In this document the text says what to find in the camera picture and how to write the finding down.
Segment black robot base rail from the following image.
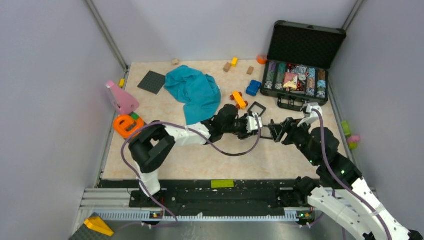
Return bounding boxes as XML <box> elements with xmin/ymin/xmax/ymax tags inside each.
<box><xmin>129</xmin><ymin>178</ymin><xmax>327</xmax><ymax>220</ymax></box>

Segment tan wooden block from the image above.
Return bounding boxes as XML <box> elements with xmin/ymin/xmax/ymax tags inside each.
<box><xmin>223</xmin><ymin>62</ymin><xmax>232</xmax><ymax>73</ymax></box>
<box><xmin>246</xmin><ymin>66</ymin><xmax>255</xmax><ymax>75</ymax></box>

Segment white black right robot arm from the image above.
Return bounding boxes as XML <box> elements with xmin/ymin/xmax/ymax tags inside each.
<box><xmin>267</xmin><ymin>117</ymin><xmax>424</xmax><ymax>240</ymax></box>

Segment yellow wooden block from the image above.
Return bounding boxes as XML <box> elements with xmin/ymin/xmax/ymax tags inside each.
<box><xmin>230</xmin><ymin>57</ymin><xmax>239</xmax><ymax>67</ymax></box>

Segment blue toy car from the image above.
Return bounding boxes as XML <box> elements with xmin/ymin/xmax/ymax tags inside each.
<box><xmin>245</xmin><ymin>80</ymin><xmax>262</xmax><ymax>97</ymax></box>

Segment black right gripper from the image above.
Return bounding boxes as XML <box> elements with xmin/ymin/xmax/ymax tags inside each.
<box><xmin>268</xmin><ymin>115</ymin><xmax>320</xmax><ymax>166</ymax></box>

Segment orange tape roll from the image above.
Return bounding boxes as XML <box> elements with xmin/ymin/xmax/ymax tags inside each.
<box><xmin>256</xmin><ymin>55</ymin><xmax>268</xmax><ymax>65</ymax></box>

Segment yellow wedge block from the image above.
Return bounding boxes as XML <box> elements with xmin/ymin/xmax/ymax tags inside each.
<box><xmin>84</xmin><ymin>216</ymin><xmax>115</xmax><ymax>237</ymax></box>

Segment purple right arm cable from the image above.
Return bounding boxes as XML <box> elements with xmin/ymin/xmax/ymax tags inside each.
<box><xmin>309</xmin><ymin>107</ymin><xmax>395</xmax><ymax>240</ymax></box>

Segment small yellow block at wall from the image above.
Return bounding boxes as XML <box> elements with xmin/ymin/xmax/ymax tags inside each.
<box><xmin>119</xmin><ymin>78</ymin><xmax>126</xmax><ymax>89</ymax></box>

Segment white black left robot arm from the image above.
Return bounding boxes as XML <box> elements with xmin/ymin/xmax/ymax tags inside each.
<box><xmin>128</xmin><ymin>104</ymin><xmax>263</xmax><ymax>207</ymax></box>

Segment dark grey mat under toy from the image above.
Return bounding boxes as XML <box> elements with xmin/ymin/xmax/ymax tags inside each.
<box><xmin>123</xmin><ymin>121</ymin><xmax>146</xmax><ymax>142</ymax></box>

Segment green pink toy pile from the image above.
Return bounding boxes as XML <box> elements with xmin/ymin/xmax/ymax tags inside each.
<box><xmin>341</xmin><ymin>120</ymin><xmax>361</xmax><ymax>150</ymax></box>

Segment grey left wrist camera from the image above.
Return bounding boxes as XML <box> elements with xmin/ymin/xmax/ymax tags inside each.
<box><xmin>246</xmin><ymin>112</ymin><xmax>263</xmax><ymax>133</ymax></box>

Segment black lego baseplate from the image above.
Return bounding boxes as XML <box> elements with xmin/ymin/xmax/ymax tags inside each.
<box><xmin>137</xmin><ymin>70</ymin><xmax>166</xmax><ymax>95</ymax></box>

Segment black square frame far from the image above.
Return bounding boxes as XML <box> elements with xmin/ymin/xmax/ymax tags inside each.
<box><xmin>247</xmin><ymin>101</ymin><xmax>267</xmax><ymax>117</ymax></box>

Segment orange plastic toy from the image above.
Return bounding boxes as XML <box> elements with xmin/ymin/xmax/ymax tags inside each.
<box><xmin>112</xmin><ymin>112</ymin><xmax>145</xmax><ymax>140</ymax></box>

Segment green label strip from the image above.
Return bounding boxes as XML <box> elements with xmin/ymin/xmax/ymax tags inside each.
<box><xmin>210</xmin><ymin>179</ymin><xmax>235</xmax><ymax>189</ymax></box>

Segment pink plastic toy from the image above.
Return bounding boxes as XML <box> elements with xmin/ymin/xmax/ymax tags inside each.
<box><xmin>105</xmin><ymin>81</ymin><xmax>140</xmax><ymax>115</ymax></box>

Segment tan wooden block right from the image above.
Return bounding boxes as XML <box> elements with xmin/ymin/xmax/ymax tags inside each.
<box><xmin>246</xmin><ymin>66</ymin><xmax>255</xmax><ymax>75</ymax></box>

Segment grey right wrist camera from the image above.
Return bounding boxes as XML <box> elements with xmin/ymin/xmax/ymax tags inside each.
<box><xmin>297</xmin><ymin>102</ymin><xmax>323</xmax><ymax>127</ymax></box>

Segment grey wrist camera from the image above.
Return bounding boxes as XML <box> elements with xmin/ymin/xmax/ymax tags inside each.
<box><xmin>246</xmin><ymin>112</ymin><xmax>263</xmax><ymax>133</ymax></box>
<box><xmin>297</xmin><ymin>102</ymin><xmax>323</xmax><ymax>127</ymax></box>

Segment tan wooden block left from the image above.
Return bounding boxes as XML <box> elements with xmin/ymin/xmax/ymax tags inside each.
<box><xmin>223</xmin><ymin>62</ymin><xmax>232</xmax><ymax>73</ymax></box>

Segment black folded frame stand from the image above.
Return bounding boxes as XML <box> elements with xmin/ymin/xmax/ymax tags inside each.
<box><xmin>260</xmin><ymin>129</ymin><xmax>273</xmax><ymax>140</ymax></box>

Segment black poker chip case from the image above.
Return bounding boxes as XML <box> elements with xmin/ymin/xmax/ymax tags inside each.
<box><xmin>260</xmin><ymin>20</ymin><xmax>347</xmax><ymax>111</ymax></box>

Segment yellow toy car red wheels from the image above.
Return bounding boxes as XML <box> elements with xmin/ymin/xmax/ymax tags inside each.
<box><xmin>230</xmin><ymin>91</ymin><xmax>249</xmax><ymax>110</ymax></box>

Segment teal garment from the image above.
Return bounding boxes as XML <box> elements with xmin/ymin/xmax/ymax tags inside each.
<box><xmin>164</xmin><ymin>65</ymin><xmax>222</xmax><ymax>125</ymax></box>

